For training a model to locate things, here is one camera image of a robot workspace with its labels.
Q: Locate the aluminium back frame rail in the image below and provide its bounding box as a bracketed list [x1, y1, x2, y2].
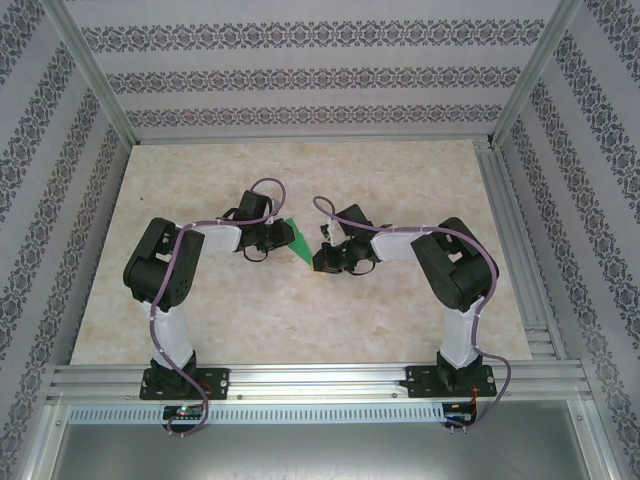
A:
[130, 133, 496, 147]

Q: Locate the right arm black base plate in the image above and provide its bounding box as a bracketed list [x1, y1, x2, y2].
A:
[407, 364, 499, 400]

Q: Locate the aluminium frame post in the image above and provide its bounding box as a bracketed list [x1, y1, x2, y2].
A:
[42, 0, 139, 146]
[492, 0, 586, 147]

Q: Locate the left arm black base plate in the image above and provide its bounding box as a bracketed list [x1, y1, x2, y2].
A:
[140, 368, 231, 401]

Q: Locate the aluminium mounting rail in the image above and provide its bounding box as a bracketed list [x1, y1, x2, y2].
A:
[47, 362, 594, 401]

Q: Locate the sheet metal tray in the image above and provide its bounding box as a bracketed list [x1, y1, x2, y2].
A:
[44, 399, 619, 480]

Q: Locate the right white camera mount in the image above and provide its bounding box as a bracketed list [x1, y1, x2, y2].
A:
[319, 217, 346, 246]

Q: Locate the green square paper sheet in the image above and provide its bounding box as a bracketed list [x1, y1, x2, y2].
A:
[283, 216, 315, 266]

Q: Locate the aluminium side frame rail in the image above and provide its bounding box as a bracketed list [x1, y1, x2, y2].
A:
[472, 139, 569, 361]

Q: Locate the slotted grey cable duct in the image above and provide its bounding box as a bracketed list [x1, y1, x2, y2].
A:
[67, 404, 476, 425]

